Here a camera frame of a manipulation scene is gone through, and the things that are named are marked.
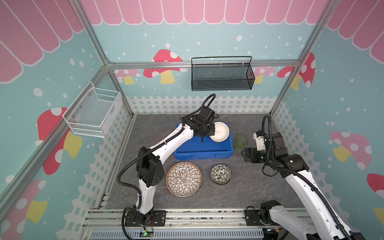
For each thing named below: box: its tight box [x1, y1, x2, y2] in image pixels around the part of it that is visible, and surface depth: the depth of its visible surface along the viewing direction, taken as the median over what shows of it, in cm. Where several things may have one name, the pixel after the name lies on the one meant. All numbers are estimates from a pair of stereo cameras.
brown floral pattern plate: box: [165, 161, 203, 198], surface depth 87 cm
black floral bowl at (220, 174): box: [210, 163, 232, 185], surface depth 87 cm
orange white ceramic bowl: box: [209, 121, 230, 143], surface depth 86 cm
